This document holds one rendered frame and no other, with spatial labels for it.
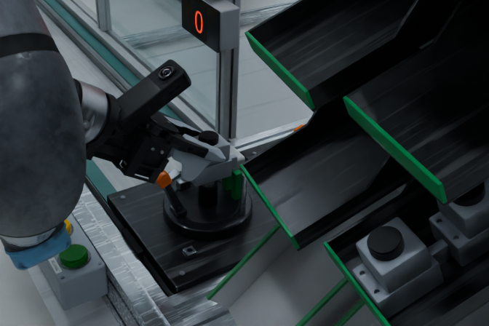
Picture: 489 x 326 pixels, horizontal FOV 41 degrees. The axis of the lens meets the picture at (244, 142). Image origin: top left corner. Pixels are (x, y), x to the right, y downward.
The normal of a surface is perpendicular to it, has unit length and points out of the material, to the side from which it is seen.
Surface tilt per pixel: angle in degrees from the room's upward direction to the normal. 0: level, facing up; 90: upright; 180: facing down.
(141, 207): 0
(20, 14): 50
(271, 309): 45
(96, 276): 90
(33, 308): 0
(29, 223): 116
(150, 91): 28
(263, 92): 0
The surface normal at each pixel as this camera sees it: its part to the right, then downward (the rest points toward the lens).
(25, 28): 0.77, -0.44
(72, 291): 0.54, 0.47
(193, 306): 0.04, -0.84
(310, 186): -0.36, -0.68
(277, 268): -0.62, -0.46
